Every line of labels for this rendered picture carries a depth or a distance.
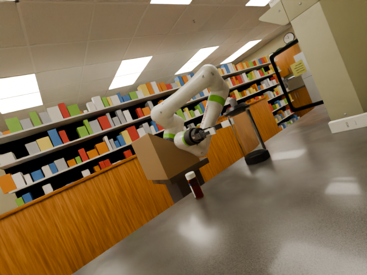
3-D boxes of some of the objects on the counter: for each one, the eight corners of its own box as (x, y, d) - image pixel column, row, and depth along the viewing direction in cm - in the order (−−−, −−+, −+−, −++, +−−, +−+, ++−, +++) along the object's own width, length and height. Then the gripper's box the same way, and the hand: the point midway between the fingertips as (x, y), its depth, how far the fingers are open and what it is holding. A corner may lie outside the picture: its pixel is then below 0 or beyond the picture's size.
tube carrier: (275, 150, 79) (254, 101, 78) (260, 161, 73) (237, 108, 72) (253, 153, 88) (234, 109, 87) (238, 163, 82) (218, 117, 81)
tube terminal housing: (430, 84, 80) (359, -96, 78) (422, 105, 63) (331, -127, 60) (354, 105, 101) (296, -37, 99) (332, 124, 84) (261, -47, 81)
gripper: (176, 137, 100) (202, 126, 81) (208, 122, 113) (236, 110, 94) (182, 150, 100) (209, 143, 82) (213, 134, 113) (242, 124, 94)
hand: (221, 126), depth 90 cm, fingers open, 11 cm apart
